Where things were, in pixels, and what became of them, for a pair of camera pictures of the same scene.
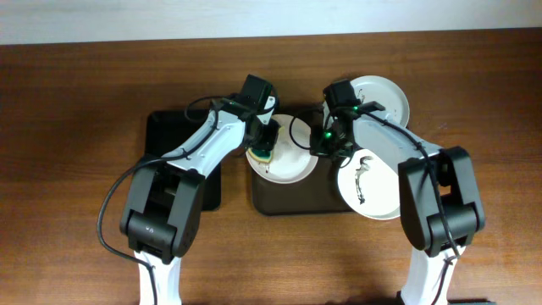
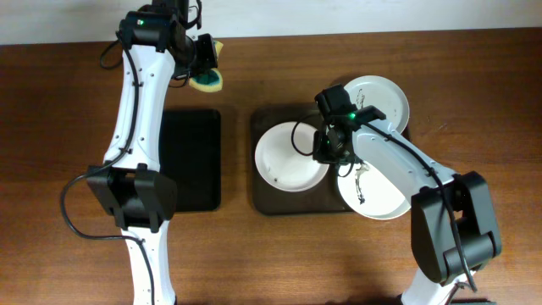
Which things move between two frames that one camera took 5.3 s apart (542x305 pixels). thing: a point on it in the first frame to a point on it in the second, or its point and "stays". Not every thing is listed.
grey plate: [384, 97] stays
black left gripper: [269, 142] to [208, 47]
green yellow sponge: [264, 156] to [210, 81]
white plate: [370, 186] stays
